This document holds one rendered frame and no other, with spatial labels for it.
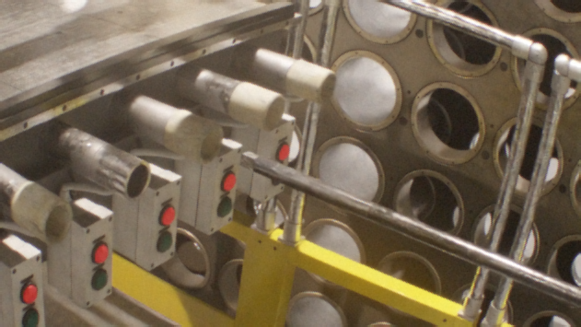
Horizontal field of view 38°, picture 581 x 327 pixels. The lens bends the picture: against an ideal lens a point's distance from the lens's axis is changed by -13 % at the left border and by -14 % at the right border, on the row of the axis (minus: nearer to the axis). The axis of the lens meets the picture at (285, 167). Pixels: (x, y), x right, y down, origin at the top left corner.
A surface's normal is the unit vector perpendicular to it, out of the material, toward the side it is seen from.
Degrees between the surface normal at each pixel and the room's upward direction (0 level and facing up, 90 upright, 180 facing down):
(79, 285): 90
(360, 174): 34
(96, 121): 90
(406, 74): 90
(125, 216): 90
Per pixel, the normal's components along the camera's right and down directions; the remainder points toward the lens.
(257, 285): -0.52, 0.30
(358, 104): 0.59, -0.54
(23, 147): 0.84, 0.35
